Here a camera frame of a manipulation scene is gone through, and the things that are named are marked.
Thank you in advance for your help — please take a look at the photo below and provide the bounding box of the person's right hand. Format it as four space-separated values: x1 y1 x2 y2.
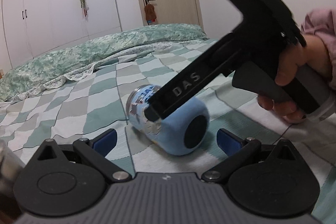
257 34 332 124

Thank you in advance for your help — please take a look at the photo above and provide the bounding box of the silver steel cup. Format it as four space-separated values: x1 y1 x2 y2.
1 140 25 219

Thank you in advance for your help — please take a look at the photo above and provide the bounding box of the green hanging wardrobe ornament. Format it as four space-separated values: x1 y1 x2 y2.
80 0 88 17

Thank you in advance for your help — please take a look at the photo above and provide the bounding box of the blue cartoon steel cup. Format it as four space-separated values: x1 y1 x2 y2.
126 84 210 156

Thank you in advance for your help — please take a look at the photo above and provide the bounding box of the orange toy on door handle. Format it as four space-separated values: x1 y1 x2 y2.
144 3 157 24

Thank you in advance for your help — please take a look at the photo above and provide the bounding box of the green checkered bed blanket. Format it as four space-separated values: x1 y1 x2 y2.
1 40 335 223

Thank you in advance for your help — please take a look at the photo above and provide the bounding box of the pink sleeve forearm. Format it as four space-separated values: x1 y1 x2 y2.
301 8 336 90

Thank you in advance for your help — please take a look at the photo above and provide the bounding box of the green floral quilt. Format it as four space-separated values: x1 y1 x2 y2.
1 23 208 102

